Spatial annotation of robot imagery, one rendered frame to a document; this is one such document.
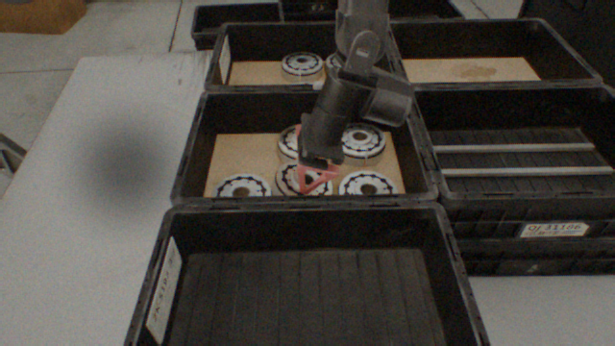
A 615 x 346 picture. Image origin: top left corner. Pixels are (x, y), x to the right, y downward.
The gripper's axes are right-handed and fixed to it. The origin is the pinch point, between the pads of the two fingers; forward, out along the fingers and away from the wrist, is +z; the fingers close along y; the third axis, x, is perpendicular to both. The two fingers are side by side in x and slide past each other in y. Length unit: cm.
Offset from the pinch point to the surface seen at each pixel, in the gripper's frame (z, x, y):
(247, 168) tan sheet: 8.2, 8.7, 8.5
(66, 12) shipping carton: 112, 137, 258
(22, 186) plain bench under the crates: 37, 54, 19
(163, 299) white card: 6.8, 17.5, -21.9
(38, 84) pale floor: 124, 124, 180
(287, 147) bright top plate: 2.7, 2.2, 10.8
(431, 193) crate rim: -9.8, -16.3, -9.1
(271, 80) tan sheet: 5.1, 5.7, 39.9
